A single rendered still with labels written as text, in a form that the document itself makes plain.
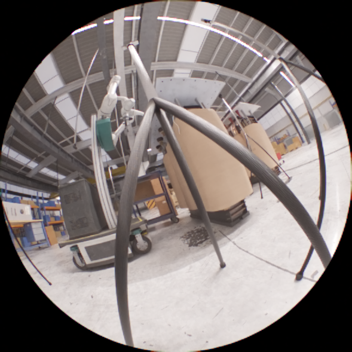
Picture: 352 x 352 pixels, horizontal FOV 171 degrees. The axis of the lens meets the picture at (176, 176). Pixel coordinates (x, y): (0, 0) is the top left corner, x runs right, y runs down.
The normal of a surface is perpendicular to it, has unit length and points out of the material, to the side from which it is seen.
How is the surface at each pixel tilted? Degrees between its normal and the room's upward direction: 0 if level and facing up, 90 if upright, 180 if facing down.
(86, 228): 90
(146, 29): 180
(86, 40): 174
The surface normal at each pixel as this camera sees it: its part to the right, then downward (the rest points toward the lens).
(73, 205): 0.36, -0.28
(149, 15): 0.34, 0.93
